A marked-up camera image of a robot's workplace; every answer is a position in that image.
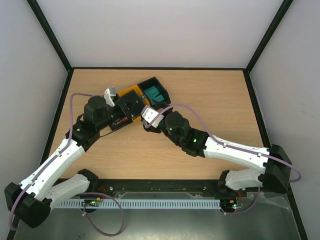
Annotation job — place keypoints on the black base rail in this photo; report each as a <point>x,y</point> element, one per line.
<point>162,186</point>

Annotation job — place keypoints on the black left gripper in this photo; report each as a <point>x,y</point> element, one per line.
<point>123,117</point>

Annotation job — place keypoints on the grey slotted cable duct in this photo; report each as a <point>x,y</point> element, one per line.
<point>198,204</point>

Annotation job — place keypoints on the black enclosure frame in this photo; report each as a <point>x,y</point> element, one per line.
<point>281,12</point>

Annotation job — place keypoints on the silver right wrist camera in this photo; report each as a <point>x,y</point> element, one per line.
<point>148,114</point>

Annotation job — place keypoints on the teal card stack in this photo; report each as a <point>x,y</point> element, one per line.
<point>152,94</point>

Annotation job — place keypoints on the black leather card holder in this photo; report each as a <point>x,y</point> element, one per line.
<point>131,104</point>

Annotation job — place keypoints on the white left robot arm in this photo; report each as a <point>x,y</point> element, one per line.
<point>33,199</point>

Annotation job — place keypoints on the yellow middle card bin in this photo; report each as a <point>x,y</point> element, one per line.
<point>137,90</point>

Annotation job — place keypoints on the black right card bin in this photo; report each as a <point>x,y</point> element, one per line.
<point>154,82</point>

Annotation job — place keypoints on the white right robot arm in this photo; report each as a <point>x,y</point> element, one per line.
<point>265,167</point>

